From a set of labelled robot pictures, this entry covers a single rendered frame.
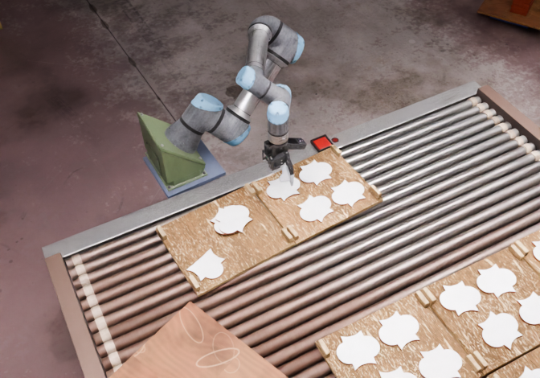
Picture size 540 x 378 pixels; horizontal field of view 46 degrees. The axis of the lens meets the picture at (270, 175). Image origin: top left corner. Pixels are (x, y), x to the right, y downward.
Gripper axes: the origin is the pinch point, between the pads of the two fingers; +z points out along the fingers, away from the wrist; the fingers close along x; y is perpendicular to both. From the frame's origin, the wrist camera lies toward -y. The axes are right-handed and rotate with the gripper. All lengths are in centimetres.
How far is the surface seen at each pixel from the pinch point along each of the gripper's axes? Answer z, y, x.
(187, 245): 8.8, 45.3, 5.0
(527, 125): 8, -109, 27
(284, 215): 8.8, 7.3, 12.1
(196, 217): 8.8, 36.4, -5.3
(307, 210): 8.0, -1.5, 15.1
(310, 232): 8.8, 3.2, 24.4
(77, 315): 7, 90, 13
